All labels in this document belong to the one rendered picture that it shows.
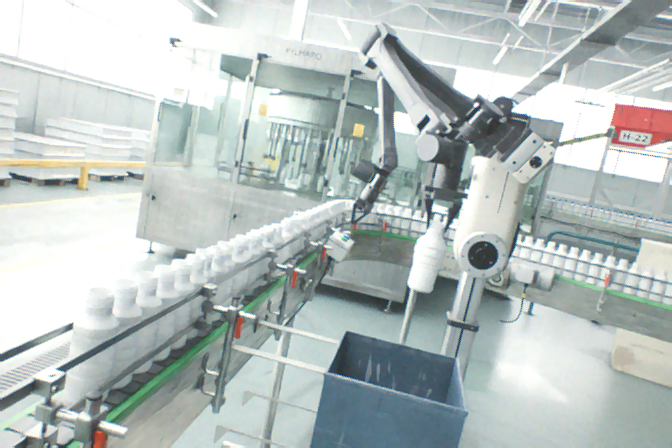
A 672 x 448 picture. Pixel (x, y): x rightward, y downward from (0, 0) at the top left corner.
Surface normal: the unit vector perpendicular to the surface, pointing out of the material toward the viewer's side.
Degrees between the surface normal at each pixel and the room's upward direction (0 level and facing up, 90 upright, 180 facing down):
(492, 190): 90
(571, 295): 90
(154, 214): 90
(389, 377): 90
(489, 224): 101
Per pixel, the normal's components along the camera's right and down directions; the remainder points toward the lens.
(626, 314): -0.47, 0.03
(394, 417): -0.18, 0.11
